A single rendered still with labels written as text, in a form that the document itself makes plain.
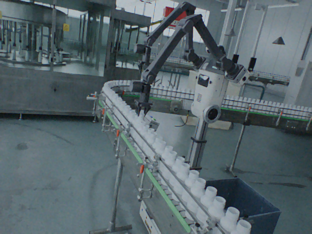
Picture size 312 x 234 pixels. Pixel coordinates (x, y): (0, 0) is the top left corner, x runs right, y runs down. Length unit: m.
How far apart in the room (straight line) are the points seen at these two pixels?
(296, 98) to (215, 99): 5.36
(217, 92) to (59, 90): 3.23
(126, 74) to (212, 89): 5.01
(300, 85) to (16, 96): 6.32
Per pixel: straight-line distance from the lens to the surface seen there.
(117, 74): 6.66
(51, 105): 4.64
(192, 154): 2.09
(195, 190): 0.97
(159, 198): 1.18
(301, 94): 7.21
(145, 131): 1.42
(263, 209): 1.50
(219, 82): 1.89
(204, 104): 1.91
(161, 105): 3.08
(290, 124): 3.80
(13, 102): 4.66
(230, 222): 0.87
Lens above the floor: 1.62
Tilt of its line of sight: 16 degrees down
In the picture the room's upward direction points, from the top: 10 degrees clockwise
